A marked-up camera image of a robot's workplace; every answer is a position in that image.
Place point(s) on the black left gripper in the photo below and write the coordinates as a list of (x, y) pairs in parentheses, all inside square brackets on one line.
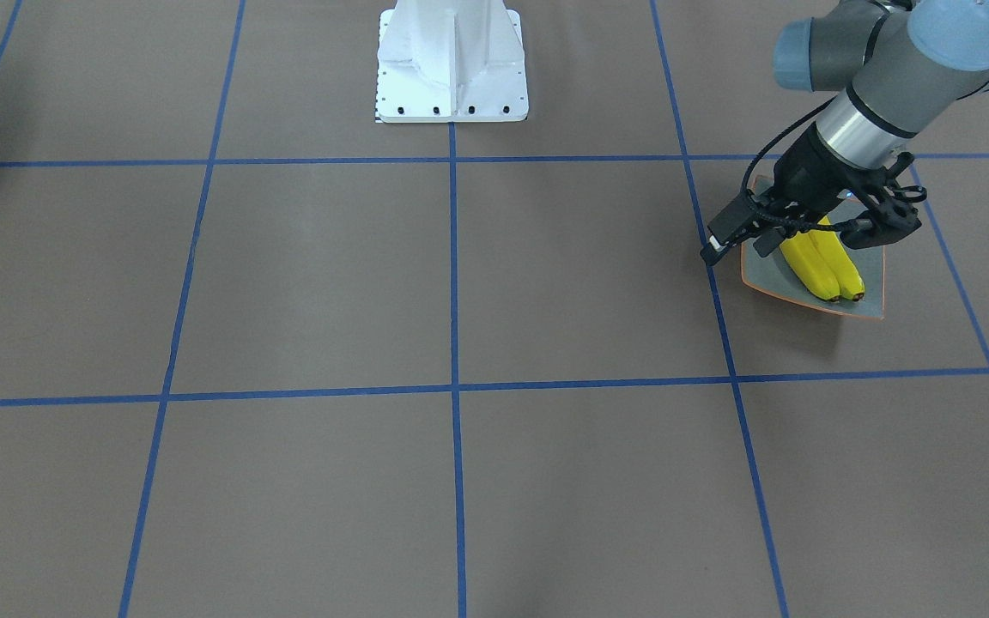
[(810, 176)]

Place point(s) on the yellow banana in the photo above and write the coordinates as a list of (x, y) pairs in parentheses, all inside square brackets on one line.
[(827, 244), (810, 268)]

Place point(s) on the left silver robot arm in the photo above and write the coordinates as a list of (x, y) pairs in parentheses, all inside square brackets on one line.
[(892, 67)]

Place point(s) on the grey square plate orange rim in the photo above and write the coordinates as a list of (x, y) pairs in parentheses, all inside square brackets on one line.
[(771, 276)]

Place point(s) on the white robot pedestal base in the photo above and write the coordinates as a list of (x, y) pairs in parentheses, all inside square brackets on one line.
[(451, 62)]

